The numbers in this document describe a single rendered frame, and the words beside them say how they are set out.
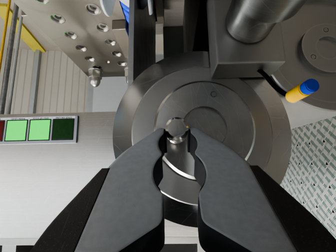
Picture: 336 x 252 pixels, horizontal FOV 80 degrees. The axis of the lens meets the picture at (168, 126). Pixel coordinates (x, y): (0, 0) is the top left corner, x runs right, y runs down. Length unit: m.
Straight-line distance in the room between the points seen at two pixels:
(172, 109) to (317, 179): 0.26
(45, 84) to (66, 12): 2.22
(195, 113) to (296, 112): 0.11
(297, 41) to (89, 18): 0.32
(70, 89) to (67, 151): 1.95
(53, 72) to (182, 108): 2.51
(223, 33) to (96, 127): 0.43
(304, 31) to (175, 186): 0.19
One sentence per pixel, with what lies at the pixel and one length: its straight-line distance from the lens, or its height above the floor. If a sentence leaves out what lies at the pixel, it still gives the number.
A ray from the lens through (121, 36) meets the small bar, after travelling 0.41.
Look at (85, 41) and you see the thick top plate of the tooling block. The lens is 0.47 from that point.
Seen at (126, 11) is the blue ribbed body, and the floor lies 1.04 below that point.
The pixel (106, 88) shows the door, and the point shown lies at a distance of 2.36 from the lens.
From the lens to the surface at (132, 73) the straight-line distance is 0.19.
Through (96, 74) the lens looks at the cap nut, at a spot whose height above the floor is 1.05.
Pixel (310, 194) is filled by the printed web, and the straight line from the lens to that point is 0.37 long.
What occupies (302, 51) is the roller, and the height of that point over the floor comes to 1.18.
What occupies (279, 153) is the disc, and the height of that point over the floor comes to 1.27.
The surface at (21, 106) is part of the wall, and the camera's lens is 2.63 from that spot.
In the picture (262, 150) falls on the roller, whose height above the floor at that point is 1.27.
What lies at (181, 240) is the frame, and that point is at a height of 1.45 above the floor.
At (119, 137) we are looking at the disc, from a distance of 0.17.
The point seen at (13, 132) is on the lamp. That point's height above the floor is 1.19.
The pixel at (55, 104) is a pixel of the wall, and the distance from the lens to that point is 2.49.
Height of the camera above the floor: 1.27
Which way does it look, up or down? 11 degrees down
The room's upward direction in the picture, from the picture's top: 179 degrees clockwise
